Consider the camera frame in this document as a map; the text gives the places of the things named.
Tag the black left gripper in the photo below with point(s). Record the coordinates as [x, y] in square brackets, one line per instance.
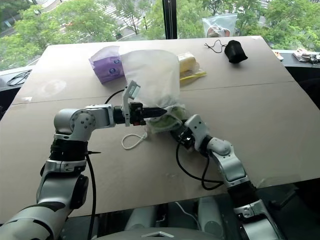
[136, 112]

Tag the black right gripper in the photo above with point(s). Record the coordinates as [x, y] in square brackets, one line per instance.
[185, 140]

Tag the green item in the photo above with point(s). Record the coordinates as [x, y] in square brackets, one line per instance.
[162, 123]

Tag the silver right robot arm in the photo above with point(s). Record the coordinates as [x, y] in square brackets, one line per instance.
[230, 170]

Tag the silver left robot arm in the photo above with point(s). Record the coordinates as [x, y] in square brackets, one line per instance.
[82, 122]

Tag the yellow item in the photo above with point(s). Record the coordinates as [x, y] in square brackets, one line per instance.
[187, 65]

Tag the clear plastic bag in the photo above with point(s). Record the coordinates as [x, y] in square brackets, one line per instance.
[220, 25]

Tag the purple tissue pack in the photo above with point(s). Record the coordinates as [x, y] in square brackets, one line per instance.
[107, 65]

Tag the black fabric pouch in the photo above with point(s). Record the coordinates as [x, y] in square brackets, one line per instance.
[235, 52]

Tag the grey rounded shape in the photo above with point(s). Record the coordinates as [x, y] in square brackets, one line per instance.
[140, 218]
[210, 215]

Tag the grey robot torso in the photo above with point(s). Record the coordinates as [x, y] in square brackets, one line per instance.
[152, 233]

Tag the peach flat object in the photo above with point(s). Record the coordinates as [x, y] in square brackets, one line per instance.
[278, 54]

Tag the white crumpled object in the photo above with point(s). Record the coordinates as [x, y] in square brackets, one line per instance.
[302, 53]

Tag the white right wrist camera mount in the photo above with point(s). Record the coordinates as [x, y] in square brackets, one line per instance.
[197, 127]

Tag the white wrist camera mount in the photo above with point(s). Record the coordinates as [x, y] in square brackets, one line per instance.
[131, 91]
[197, 127]

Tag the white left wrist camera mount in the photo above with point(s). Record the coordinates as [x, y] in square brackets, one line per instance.
[131, 91]

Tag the black window frame post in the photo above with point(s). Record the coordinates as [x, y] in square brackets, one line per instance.
[170, 17]

